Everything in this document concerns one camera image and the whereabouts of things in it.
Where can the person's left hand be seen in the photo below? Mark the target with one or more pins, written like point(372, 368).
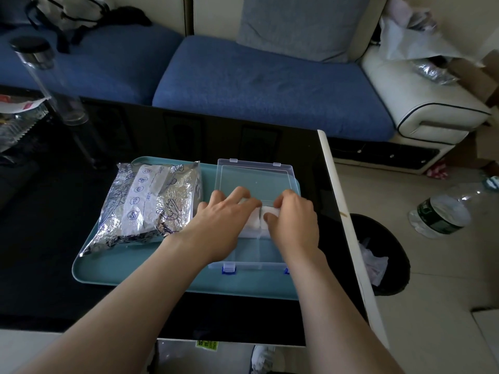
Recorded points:
point(218, 229)

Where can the person's right hand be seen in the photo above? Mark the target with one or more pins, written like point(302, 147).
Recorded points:
point(296, 229)

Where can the person's left little finger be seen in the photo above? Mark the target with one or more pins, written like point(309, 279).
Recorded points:
point(201, 210)

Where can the person's right thumb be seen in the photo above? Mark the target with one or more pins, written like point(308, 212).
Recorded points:
point(271, 218)

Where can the person's left middle finger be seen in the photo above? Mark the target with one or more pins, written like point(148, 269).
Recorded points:
point(238, 196)

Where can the white gauze pad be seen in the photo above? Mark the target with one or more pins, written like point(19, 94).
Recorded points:
point(257, 223)

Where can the person's right forearm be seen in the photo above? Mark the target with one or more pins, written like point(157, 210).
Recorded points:
point(335, 323)

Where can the person's left forearm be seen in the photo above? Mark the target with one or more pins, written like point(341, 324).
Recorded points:
point(117, 307)

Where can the clear plastic box blue latches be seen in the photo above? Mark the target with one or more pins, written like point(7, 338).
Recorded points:
point(255, 179)

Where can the silver foil zip bag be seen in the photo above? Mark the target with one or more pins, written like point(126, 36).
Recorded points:
point(156, 206)

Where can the teal plastic tray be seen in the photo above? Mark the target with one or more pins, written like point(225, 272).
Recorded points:
point(128, 268)

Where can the blue sofa seat cushion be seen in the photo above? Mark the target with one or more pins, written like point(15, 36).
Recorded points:
point(269, 89)
point(109, 62)

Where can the white crumpled tissue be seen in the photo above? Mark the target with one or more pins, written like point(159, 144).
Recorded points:
point(374, 264)

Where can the black trash bin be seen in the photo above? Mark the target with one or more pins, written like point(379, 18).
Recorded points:
point(390, 245)

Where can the green sticker label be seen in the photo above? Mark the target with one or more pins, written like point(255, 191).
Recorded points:
point(207, 345)

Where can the pink floor item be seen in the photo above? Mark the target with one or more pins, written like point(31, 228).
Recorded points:
point(437, 171)

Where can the clear water bottle green label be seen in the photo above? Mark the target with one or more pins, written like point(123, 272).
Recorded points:
point(444, 214)

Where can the grey pillow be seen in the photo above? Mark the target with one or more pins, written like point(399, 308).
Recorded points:
point(300, 27)

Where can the clear tall bottle black lid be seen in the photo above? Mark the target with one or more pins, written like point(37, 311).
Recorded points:
point(50, 81)

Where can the clear plastic snack wrapper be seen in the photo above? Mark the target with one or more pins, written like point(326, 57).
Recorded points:
point(17, 122)

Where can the black cloth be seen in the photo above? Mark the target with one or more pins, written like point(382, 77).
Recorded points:
point(130, 16)

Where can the small crumpled foil bag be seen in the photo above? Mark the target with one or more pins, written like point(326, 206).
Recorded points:
point(434, 72)

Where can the white plastic bag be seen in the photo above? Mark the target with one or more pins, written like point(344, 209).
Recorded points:
point(409, 44)

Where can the brown cardboard box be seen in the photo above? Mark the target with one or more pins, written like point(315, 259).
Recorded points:
point(477, 81)

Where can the pale pink cloth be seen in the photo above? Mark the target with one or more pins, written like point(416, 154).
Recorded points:
point(405, 7)

